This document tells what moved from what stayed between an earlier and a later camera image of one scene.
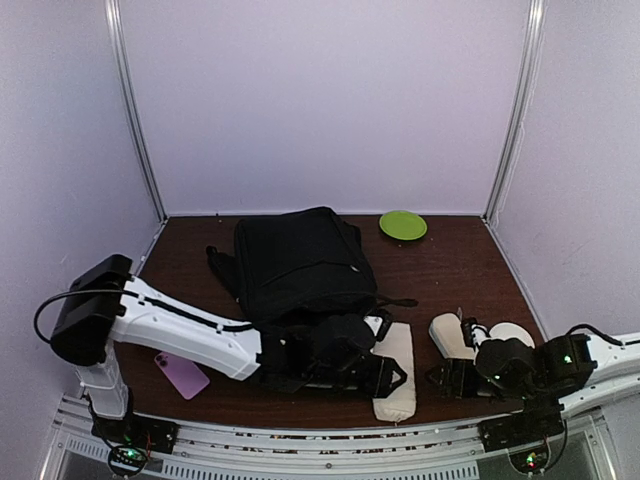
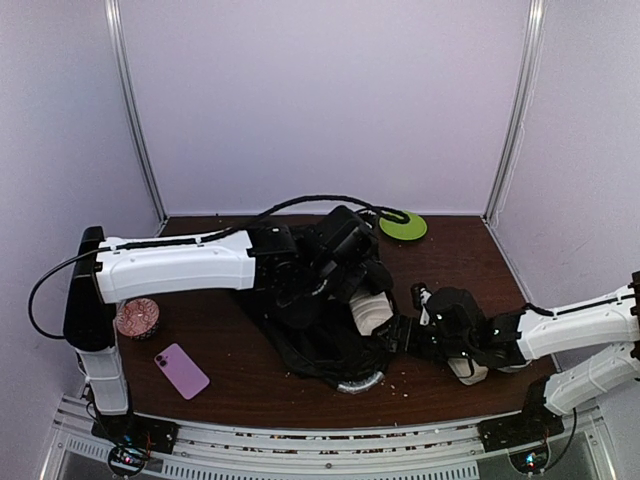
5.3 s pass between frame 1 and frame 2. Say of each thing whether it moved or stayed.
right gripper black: moved
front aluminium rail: stayed
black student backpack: moved
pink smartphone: stayed
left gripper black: moved
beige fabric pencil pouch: moved
